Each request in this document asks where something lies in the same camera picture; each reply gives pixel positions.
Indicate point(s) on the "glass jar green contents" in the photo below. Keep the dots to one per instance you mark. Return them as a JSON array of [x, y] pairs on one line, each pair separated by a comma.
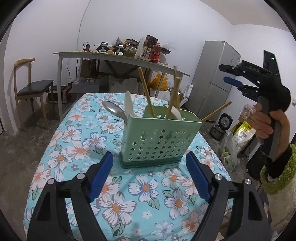
[[130, 51]]

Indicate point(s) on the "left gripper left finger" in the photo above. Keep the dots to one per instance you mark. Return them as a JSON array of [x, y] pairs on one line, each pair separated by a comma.
[[50, 221]]

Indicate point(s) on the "right hand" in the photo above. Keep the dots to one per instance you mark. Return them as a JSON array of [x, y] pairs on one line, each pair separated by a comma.
[[262, 125]]

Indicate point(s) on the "green star-holed utensil holder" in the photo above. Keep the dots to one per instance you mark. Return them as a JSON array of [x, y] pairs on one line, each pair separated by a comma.
[[155, 141]]

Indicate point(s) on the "floral blue tablecloth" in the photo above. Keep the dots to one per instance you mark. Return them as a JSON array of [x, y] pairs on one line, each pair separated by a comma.
[[148, 203]]

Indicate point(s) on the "silver refrigerator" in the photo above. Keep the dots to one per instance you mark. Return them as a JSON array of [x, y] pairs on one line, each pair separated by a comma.
[[209, 90]]

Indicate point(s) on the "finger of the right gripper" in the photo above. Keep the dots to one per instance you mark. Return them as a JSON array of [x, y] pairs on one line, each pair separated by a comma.
[[234, 70], [233, 82]]

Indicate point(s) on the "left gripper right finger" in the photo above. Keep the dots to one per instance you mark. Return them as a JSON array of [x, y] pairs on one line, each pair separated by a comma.
[[248, 219]]

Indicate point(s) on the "black rice cooker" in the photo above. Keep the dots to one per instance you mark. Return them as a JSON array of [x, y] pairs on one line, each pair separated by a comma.
[[219, 130]]

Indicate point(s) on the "bamboo chopstick pair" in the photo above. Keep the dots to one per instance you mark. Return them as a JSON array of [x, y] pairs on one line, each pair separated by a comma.
[[216, 111], [171, 101]]

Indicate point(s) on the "yellow plastic bag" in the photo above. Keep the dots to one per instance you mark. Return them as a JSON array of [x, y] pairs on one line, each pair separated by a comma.
[[155, 82]]

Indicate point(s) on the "green fuzzy sleeve forearm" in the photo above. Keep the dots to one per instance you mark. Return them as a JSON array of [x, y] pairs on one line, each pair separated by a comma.
[[279, 185]]

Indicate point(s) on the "wooden chair black seat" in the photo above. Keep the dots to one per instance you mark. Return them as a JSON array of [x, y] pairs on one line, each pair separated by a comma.
[[31, 90]]

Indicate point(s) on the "red oil bottle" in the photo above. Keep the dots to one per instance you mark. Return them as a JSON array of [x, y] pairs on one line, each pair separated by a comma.
[[155, 52]]

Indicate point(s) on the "yellow green snack bag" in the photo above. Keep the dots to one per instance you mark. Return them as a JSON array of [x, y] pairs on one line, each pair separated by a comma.
[[243, 135]]

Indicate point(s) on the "clear plastic vegetable bag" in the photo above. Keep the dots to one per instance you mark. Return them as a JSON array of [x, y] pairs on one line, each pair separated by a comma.
[[228, 153]]

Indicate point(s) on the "metal spoon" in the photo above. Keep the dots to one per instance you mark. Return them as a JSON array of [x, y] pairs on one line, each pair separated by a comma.
[[115, 110]]

